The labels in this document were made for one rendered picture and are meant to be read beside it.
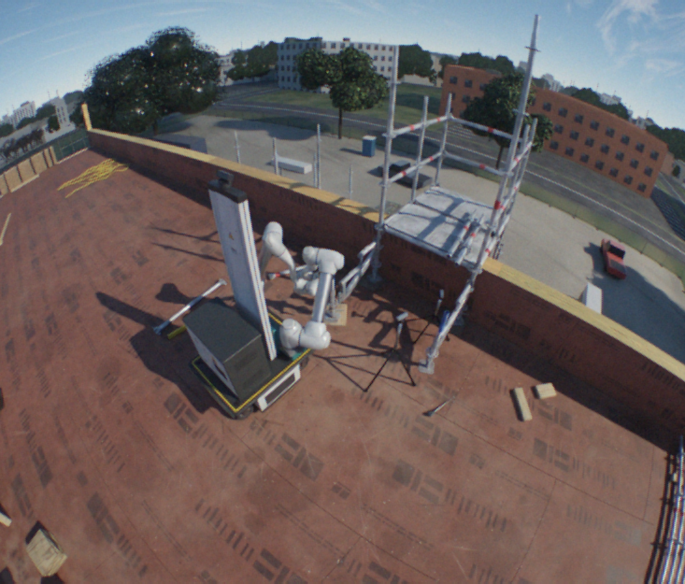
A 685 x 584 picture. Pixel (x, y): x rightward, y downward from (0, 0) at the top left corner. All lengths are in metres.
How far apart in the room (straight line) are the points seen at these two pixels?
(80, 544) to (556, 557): 3.81
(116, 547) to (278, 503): 1.45
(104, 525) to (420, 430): 2.81
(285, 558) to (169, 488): 1.06
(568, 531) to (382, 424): 1.94
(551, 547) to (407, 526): 1.25
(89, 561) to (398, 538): 2.48
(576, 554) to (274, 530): 2.43
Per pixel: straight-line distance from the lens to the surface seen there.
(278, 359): 2.71
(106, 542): 3.11
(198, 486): 2.77
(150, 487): 2.94
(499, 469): 2.91
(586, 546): 3.28
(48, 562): 3.37
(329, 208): 3.94
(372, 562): 2.53
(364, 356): 3.10
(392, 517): 2.57
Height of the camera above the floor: 2.52
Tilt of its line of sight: 43 degrees down
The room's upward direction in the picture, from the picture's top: 2 degrees clockwise
